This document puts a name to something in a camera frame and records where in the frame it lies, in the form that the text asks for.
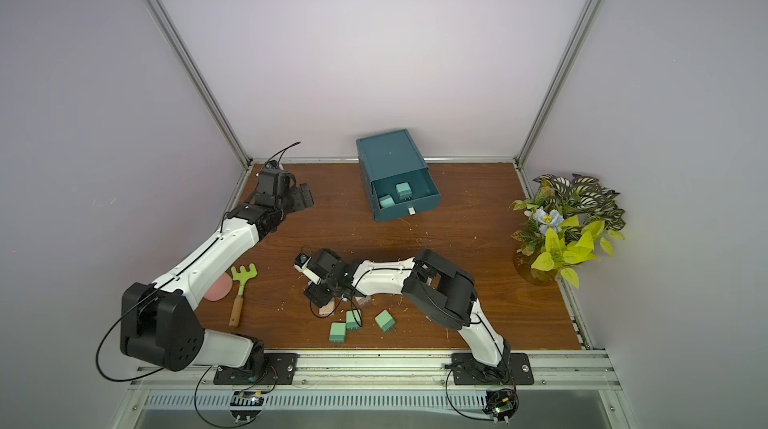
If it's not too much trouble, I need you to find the teal plug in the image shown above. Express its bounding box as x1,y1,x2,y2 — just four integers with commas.
395,182,413,200
379,195,395,209

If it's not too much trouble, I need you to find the teal drawer cabinet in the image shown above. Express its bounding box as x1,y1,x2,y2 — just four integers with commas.
356,129,441,222

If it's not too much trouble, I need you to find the pink plug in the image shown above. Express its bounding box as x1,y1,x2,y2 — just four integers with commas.
318,301,335,318
353,296,373,308

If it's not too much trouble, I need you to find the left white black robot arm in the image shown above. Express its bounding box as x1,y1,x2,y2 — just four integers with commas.
119,168,314,379

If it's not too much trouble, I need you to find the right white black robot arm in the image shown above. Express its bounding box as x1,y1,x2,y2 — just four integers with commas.
294,249,510,375

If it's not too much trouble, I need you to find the green plug middle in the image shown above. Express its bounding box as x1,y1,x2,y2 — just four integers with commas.
345,309,363,331

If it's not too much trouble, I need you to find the green plug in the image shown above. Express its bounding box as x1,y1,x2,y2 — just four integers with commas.
329,322,347,344
375,310,396,333
345,309,363,331

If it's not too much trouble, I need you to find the green plug bottom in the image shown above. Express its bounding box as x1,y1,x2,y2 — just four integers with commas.
329,322,347,344

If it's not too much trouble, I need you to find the green plug right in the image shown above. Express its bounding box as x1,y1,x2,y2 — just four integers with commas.
375,310,396,333

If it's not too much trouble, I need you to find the green toy rake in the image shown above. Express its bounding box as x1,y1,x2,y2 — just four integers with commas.
229,264,258,328

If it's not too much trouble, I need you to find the pink watering can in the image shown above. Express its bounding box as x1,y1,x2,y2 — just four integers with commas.
204,272,233,302

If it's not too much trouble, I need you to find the left circuit board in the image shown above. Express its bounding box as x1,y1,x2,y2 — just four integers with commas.
229,391,265,426

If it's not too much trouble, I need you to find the circuit board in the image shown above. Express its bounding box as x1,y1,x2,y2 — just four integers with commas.
229,391,265,426
483,388,519,424

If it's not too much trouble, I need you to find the right circuit board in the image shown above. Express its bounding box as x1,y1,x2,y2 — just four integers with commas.
483,388,519,424

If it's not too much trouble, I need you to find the artificial potted plant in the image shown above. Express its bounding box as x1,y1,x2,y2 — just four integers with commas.
510,174,626,288

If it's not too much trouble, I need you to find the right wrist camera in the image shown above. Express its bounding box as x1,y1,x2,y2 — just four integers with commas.
294,253,320,284

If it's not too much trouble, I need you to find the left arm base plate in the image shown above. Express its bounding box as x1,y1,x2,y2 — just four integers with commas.
213,351,298,386

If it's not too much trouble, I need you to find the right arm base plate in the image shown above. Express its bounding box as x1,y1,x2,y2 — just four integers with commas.
444,353,534,386

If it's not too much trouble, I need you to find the aluminium front rail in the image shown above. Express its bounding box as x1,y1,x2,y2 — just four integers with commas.
128,348,622,393

